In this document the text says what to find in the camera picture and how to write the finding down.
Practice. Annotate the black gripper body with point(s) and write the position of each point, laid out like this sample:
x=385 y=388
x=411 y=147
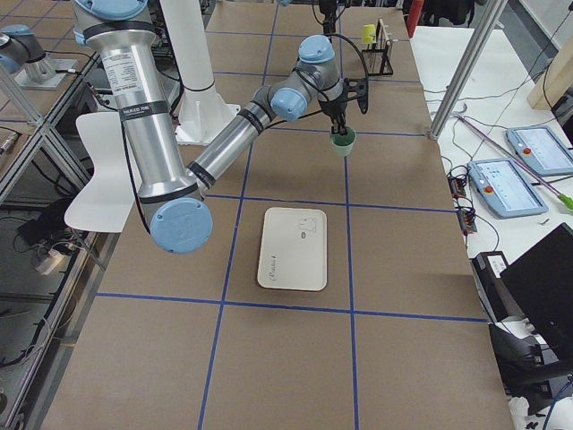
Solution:
x=329 y=26
x=334 y=107

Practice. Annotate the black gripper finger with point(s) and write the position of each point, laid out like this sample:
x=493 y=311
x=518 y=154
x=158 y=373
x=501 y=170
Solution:
x=338 y=124

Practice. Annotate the pale green cup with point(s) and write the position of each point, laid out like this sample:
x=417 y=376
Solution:
x=343 y=143

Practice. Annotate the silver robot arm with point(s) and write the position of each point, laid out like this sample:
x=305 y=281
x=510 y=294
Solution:
x=180 y=157
x=19 y=46

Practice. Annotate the yellow cup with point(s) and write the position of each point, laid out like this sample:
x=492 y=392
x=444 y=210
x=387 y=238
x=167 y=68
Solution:
x=369 y=34

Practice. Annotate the cream rabbit tray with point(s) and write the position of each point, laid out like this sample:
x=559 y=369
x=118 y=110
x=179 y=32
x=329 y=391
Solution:
x=294 y=248

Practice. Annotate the near blue teach pendant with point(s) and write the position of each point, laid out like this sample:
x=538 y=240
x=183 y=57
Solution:
x=505 y=189

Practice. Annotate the blue teach pendant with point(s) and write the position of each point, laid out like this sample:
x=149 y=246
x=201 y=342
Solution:
x=505 y=189
x=541 y=149

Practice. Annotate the far blue teach pendant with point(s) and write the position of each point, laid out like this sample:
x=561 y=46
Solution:
x=541 y=149

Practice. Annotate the reacher grabber stick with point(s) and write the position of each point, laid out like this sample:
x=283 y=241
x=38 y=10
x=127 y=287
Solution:
x=566 y=200

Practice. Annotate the white chair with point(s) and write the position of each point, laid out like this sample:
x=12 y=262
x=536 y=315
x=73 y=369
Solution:
x=105 y=202

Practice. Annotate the black laptop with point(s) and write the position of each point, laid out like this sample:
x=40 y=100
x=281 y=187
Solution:
x=540 y=281

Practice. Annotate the black wire cup rack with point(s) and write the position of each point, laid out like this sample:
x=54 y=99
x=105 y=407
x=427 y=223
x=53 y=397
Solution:
x=377 y=56

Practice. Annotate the white pedestal column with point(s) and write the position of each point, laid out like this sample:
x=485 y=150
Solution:
x=203 y=113

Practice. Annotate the aluminium frame post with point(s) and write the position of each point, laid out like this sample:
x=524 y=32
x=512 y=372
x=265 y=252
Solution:
x=466 y=65

